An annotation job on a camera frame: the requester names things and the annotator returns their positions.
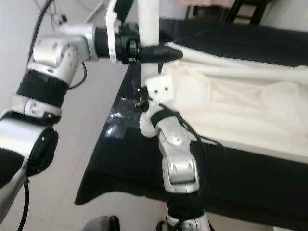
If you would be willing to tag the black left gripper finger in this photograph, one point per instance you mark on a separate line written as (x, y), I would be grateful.
(159, 54)

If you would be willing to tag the white plastic table leg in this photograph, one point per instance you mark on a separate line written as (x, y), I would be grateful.
(148, 21)
(245, 57)
(269, 73)

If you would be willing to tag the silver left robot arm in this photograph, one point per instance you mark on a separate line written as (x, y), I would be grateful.
(57, 50)

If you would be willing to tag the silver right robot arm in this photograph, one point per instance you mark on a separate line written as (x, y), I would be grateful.
(178, 163)

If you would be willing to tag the pink cloth covered table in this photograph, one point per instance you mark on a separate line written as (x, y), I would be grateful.
(202, 2)

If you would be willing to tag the black power adapter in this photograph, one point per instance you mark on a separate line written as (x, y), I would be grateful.
(61, 19)

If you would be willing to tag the black tablecloth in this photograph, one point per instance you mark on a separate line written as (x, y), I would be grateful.
(125, 178)

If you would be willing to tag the white plastic table top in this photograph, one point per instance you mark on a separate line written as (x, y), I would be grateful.
(245, 115)

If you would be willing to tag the black round stool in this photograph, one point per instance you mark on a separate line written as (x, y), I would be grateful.
(260, 12)

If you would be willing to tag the grey right robot foot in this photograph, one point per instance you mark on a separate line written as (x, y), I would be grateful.
(163, 227)

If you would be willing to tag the grey robot foot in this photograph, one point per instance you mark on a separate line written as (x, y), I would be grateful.
(163, 227)
(101, 225)

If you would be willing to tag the grey left robot foot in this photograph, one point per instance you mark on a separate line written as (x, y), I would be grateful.
(101, 225)

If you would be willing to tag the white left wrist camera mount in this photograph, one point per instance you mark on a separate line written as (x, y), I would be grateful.
(110, 33)

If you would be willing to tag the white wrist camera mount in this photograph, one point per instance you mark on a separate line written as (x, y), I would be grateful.
(110, 33)
(160, 88)

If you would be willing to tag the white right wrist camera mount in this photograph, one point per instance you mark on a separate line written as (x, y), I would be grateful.
(160, 88)

